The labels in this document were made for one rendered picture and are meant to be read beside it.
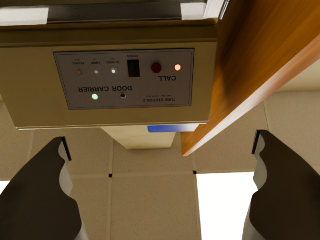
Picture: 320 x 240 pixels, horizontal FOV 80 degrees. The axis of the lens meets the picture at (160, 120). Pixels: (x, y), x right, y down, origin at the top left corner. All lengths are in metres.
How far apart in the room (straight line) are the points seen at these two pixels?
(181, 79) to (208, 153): 1.24
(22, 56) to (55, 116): 0.10
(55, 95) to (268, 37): 0.30
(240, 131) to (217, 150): 0.23
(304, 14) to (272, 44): 0.05
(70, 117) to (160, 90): 0.15
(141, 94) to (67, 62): 0.11
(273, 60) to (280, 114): 1.54
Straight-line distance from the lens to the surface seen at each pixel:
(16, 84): 0.35
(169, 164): 1.45
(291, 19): 0.25
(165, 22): 0.29
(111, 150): 1.50
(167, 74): 0.28
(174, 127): 0.38
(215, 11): 0.27
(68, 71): 0.31
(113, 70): 0.28
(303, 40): 0.23
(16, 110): 0.37
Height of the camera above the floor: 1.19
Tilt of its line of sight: 74 degrees up
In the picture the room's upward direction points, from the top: 180 degrees counter-clockwise
